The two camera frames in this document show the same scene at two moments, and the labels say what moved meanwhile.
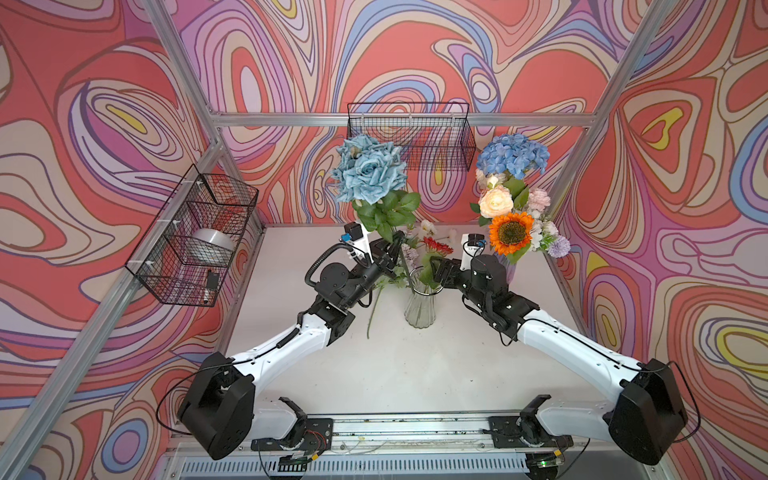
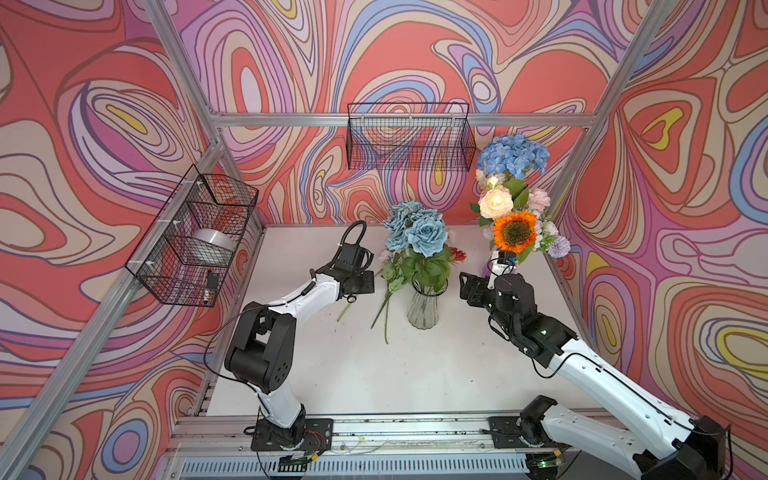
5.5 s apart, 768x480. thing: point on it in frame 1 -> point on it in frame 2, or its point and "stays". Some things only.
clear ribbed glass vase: x=420 y=312 stays
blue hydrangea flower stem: x=512 y=153 stays
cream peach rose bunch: x=496 y=199 stays
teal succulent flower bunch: x=372 y=177 -> x=417 y=238
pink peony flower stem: x=538 y=199 stays
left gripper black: x=385 y=262 -> x=368 y=282
